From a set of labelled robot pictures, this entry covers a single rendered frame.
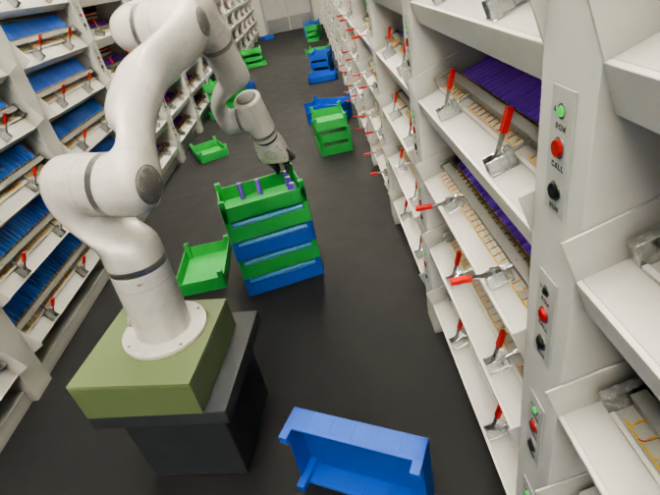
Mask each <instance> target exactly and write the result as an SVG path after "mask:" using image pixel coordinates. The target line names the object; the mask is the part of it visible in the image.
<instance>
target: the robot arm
mask: <svg viewBox="0 0 660 495"><path fill-rule="evenodd" d="M110 31H111V35H112V37H113V39H114V40H115V42H116V43H117V44H118V45H119V46H120V47H121V48H123V49H124V50H126V51H128V52H131V53H130V54H129V55H128V56H126V58H125V59H124V60H123V61H122V62H121V63H120V64H119V66H118V68H117V69H116V72H115V74H114V76H113V79H112V81H111V83H110V86H109V89H108V92H107V96H106V100H105V107H104V112H105V118H106V121H107V123H108V125H109V127H110V128H111V129H112V130H113V131H114V132H115V133H116V140H115V144H114V146H113V148H112V149H111V150H110V151H108V152H80V153H68V154H63V155H59V156H56V157H54V158H52V159H51V160H49V161H48V162H47V163H46V164H45V165H44V166H43V168H42V169H41V171H40V174H39V179H38V184H39V190H40V194H41V197H42V199H43V201H44V203H45V205H46V207H47V208H48V210H49V211H50V212H51V214H52V215H53V216H54V217H55V218H56V219H57V220H58V221H59V222H60V223H61V224H62V225H63V226H64V227H65V228H67V229H68V230H69V231H70V232H71V233H72V234H74V235H75V236H76V237H77V238H79V239H80V240H81V241H83V242H84V243H85V244H87V245H88V246H89V247H90V248H92V249H93V250H94V251H95V252H96V253H97V254H98V256H99V257H100V259H101V261H102V263H103V265H104V268H105V270H106V272H107V274H108V276H109V278H110V280H111V282H112V284H113V286H114V288H115V291H116V293H117V295H118V297H119V299H120V301H121V303H122V305H123V307H124V309H125V311H126V314H127V316H128V328H127V329H126V331H125V333H124V335H123V338H122V344H123V348H124V350H125V351H126V353H127V354H128V355H129V356H130V357H132V358H136V359H141V360H154V359H161V358H166V357H169V356H172V355H174V354H176V353H178V352H180V351H182V350H184V349H185V348H187V347H188V346H190V345H191V344H192V343H193V342H195V341H196V340H197V339H198V338H199V336H200V335H201V334H202V333H203V331H204V329H205V327H206V324H207V314H206V311H205V309H204V308H203V307H202V306H201V305H200V304H199V303H197V302H192V301H185V300H184V297H183V294H182V292H181V289H180V287H179V284H178V281H177V279H176V276H175V274H174V271H173V268H172V266H171V263H170V261H169V258H168V256H167V253H166V250H165V248H164V246H163V244H162V241H161V239H160V237H159V236H158V234H157V233H156V232H155V231H154V230H153V229H152V228H151V227H149V226H148V225H146V224H145V223H143V222H141V221H140V220H138V219H136V217H135V216H140V215H143V214H145V213H147V212H149V211H150V210H152V209H153V208H154V207H155V206H156V205H157V203H158V202H159V200H160V198H161V196H162V194H163V189H164V180H163V173H162V168H161V163H160V159H159V155H158V151H157V146H156V123H157V118H158V114H159V111H160V108H161V105H162V102H163V99H164V96H165V93H166V91H167V89H168V87H169V86H170V84H171V83H172V82H173V80H174V79H175V78H176V77H177V76H178V75H179V74H181V73H182V72H183V71H184V70H185V69H186V68H187V67H189V66H190V65H191V64H192V63H193V62H194V61H195V60H196V59H197V58H198V57H199V56H200V55H201V53H202V55H203V56H204V58H205V60H206V61H207V63H208V65H209V66H210V68H211V70H212V71H213V73H214V75H215V76H216V78H217V80H218V82H217V83H216V85H215V86H214V89H213V92H212V96H211V111H212V114H213V116H214V118H215V120H216V122H217V123H218V125H219V126H220V128H221V129H222V131H223V132H224V133H225V134H226V135H236V134H239V133H243V132H248V133H249V136H250V137H251V138H252V139H253V143H254V147H255V150H256V152H257V155H258V157H259V161H260V162H262V163H263V164H268V165H270V167H271V168H273V169H274V171H275V172H276V174H277V175H279V174H280V170H281V168H280V166H279V164H278V163H283V164H284V165H285V166H284V168H285V170H286V172H287V174H290V171H291V170H292V167H291V165H290V162H291V161H292V160H294V159H295V158H296V155H295V154H294V153H293V152H291V151H290V148H289V147H288V145H287V144H286V142H285V140H284V139H283V138H282V136H281V135H280V134H279V133H278V132H277V129H276V127H275V125H274V123H273V120H272V118H271V116H270V114H269V112H268V110H267V108H266V106H265V104H264V102H263V100H262V98H261V96H260V93H259V92H258V91H257V90H255V89H248V90H245V91H243V92H241V93H240V94H238V95H237V97H236V98H235V100H234V105H235V107H236V108H233V109H230V108H228V107H227V105H226V101H227V100H228V99H229V98H230V97H231V96H232V95H233V94H235V93H236V92H238V91H239V90H241V89H242V88H244V87H245V86H246V85H247V84H248V82H249V72H248V68H247V66H246V64H245V62H244V60H243V58H242V56H241V54H240V52H239V50H238V47H237V45H236V43H235V41H234V39H233V37H232V35H231V34H230V32H229V30H228V28H227V26H226V24H225V22H224V20H223V18H222V16H221V14H220V12H219V10H218V8H217V7H216V5H215V3H214V1H213V0H133V1H130V2H128V3H126V4H124V5H122V6H121V7H119V8H118V9H117V10H116V11H115V12H114V13H113V15H112V17H111V19H110Z"/></svg>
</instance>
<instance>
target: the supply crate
mask: <svg viewBox="0 0 660 495"><path fill-rule="evenodd" d="M290 165H291V167H292V170H291V171H290V174H289V176H290V178H291V182H294V183H295V187H296V188H295V189H293V190H290V191H288V188H287V186H286V182H285V178H284V174H283V171H281V172H280V174H279V175H277V174H276V173H274V174H271V175H267V176H263V177H260V178H258V179H259V181H260V184H261V188H262V192H263V194H262V195H258V192H257V189H256V185H255V182H254V179H253V180H249V181H246V182H242V187H243V190H244V193H245V196H246V198H245V199H241V197H240V194H239V191H238V188H237V184H235V185H231V186H229V187H225V188H222V189H221V187H220V184H219V183H216V184H214V187H215V190H216V192H217V197H218V206H219V209H220V212H221V215H222V218H223V221H224V224H225V225H226V224H230V223H233V222H237V221H240V220H243V219H247V218H249V217H253V216H256V215H259V214H263V213H266V212H270V211H273V210H276V209H280V208H283V207H287V206H290V205H293V204H297V203H300V202H304V201H307V196H306V192H305V188H304V183H303V179H299V177H298V176H297V174H296V173H295V171H294V169H293V164H292V163H290Z"/></svg>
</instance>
